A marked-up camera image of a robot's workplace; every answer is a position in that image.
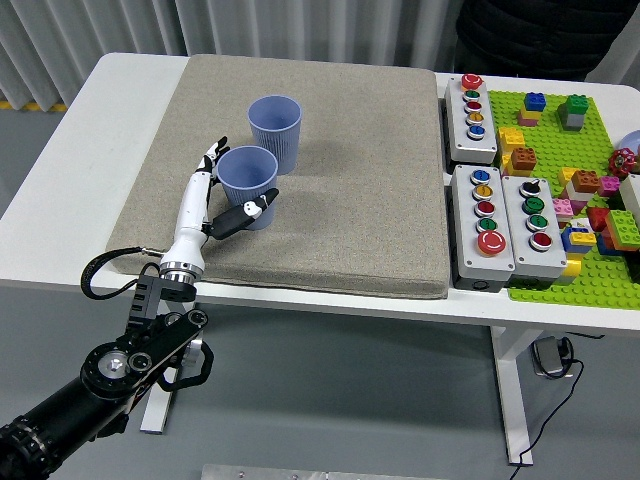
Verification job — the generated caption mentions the red valve handwheel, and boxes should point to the red valve handwheel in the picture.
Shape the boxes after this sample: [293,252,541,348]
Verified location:
[607,148,636,177]

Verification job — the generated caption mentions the slim grey five-button box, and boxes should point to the slim grey five-button box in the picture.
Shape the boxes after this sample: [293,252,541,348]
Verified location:
[443,73,500,165]

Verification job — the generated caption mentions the red building block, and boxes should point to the red building block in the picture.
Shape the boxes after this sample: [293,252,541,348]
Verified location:
[585,205,614,234]

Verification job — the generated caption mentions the green studded baseplate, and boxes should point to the green studded baseplate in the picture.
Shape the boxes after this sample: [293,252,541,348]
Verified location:
[487,89,640,306]

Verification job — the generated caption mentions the blue ribbed cup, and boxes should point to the blue ribbed cup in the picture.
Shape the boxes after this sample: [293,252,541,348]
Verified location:
[247,94,303,175]
[215,145,279,231]

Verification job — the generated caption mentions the white table leg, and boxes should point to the white table leg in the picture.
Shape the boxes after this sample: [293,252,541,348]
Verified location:
[489,324,544,466]
[139,298,197,434]

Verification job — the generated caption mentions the grey-brown cushion mat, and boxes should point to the grey-brown cushion mat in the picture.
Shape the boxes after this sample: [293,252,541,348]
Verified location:
[105,53,450,301]

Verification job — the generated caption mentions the pale blue bowl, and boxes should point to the pale blue bowl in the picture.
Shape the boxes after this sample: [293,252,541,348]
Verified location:
[617,129,640,161]

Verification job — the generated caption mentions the person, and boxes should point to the person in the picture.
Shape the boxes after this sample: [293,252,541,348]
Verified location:
[452,0,624,81]

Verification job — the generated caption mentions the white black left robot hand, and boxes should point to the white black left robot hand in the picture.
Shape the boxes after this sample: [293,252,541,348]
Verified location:
[159,135,280,275]

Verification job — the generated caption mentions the green grey block stack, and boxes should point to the green grey block stack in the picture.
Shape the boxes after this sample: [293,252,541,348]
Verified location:
[557,94,591,132]

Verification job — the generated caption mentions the large green building block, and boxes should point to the large green building block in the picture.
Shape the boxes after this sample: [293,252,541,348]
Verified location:
[603,209,640,251]

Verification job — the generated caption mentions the grey selector switch button box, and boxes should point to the grey selector switch button box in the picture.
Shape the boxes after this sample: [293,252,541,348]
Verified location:
[500,174,569,289]

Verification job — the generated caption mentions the blue yellow pink block stack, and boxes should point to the blue yellow pink block stack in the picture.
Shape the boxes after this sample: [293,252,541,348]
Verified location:
[516,92,547,127]

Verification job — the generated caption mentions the grey power adapter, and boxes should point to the grey power adapter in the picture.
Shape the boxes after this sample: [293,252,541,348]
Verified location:
[530,337,574,379]

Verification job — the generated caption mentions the large white block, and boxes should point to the large white block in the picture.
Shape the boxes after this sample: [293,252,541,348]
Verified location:
[618,173,640,226]

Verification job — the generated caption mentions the orange building block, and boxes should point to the orange building block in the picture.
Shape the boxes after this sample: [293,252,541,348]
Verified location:
[509,146,538,176]

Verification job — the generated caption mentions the black floor cable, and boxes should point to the black floor cable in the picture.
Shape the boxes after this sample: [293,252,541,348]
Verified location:
[512,357,585,469]

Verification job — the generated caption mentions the grey pleated curtain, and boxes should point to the grey pleated curtain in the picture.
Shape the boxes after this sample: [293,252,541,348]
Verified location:
[0,0,640,114]

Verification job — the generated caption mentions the wide grey five-button box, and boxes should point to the wide grey five-button box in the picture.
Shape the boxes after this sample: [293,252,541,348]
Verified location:
[449,163,516,292]

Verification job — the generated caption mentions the orange white block stack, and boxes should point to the orange white block stack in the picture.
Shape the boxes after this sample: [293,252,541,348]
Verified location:
[564,169,601,204]

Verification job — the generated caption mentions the yellow round block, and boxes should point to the yellow round block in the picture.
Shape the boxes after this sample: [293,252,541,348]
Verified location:
[557,257,584,286]

